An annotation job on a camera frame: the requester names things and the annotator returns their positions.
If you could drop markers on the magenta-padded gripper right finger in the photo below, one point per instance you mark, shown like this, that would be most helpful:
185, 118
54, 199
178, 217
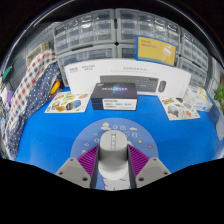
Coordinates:
153, 171

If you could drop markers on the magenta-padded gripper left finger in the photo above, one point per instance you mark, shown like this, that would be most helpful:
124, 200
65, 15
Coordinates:
71, 171

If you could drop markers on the white computer mouse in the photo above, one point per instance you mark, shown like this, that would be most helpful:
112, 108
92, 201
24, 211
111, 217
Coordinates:
113, 151

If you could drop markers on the round cartoon-print mouse pad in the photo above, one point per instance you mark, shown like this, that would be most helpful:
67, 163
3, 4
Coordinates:
83, 138

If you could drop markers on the animal-print sticker sheet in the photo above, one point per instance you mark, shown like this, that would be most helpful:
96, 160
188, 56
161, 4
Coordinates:
178, 108

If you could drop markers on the food-print sticker sheet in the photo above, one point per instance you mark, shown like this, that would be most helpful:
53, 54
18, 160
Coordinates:
66, 102

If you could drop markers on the navy polka-dot cloth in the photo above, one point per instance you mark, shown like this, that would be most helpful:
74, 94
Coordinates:
36, 100

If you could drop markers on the white tissue pack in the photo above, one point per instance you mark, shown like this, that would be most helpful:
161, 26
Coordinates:
197, 100

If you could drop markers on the yellow toy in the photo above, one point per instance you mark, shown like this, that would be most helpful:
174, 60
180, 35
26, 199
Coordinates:
55, 87

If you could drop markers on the small dark labelled box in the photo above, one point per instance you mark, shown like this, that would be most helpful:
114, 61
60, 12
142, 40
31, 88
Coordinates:
113, 93

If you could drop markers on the white keyboard packaging box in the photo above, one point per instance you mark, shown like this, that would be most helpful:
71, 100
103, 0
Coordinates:
83, 75

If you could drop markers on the green leafy plant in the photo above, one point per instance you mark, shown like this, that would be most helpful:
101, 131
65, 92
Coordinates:
220, 96

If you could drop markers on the red-blue checkered cloth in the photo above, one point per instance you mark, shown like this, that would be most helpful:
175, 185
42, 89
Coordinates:
33, 75

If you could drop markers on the grey wide-drawer cabinet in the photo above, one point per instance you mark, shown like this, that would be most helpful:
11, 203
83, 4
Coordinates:
86, 54

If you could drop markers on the yellow and blue card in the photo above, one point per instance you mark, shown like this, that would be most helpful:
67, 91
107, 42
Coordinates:
155, 50

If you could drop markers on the white woven basket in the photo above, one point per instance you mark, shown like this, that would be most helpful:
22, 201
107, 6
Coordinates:
38, 51

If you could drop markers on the grey small-drawer cabinet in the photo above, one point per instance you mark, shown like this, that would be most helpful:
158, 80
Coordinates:
85, 30
195, 53
146, 25

